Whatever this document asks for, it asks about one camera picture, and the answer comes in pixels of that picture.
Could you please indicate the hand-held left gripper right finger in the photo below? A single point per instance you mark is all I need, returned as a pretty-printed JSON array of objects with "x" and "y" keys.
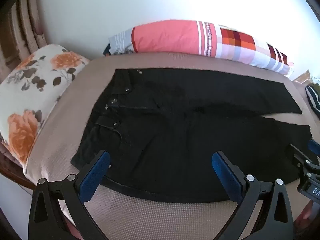
[{"x": 225, "y": 177}]

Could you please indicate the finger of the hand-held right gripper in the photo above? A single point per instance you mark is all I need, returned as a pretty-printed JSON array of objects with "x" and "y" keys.
[
  {"x": 315, "y": 147},
  {"x": 300, "y": 156}
]

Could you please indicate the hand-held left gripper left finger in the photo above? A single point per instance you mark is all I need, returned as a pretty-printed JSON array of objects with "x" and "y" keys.
[{"x": 95, "y": 177}]

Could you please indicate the black pants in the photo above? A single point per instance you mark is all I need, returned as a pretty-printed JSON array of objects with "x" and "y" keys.
[{"x": 175, "y": 130}]

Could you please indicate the person's right hand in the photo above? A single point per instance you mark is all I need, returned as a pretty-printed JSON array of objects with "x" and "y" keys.
[{"x": 306, "y": 216}]

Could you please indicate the dark striped cloth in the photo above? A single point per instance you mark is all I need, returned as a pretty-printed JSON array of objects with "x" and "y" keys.
[{"x": 314, "y": 100}]

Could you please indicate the pink bed sheet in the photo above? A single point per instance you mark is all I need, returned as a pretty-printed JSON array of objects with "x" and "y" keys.
[{"x": 67, "y": 223}]

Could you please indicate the beige bed cover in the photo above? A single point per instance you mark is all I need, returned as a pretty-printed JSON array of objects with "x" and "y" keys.
[{"x": 162, "y": 220}]

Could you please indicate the floral pillow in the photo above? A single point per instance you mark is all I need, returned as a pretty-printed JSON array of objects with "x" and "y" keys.
[{"x": 32, "y": 92}]

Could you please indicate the pink plaid pillow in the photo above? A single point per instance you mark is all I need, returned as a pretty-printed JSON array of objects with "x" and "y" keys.
[{"x": 170, "y": 37}]

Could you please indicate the dark wooden bed frame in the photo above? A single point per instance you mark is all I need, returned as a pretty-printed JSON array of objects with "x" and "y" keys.
[{"x": 10, "y": 172}]

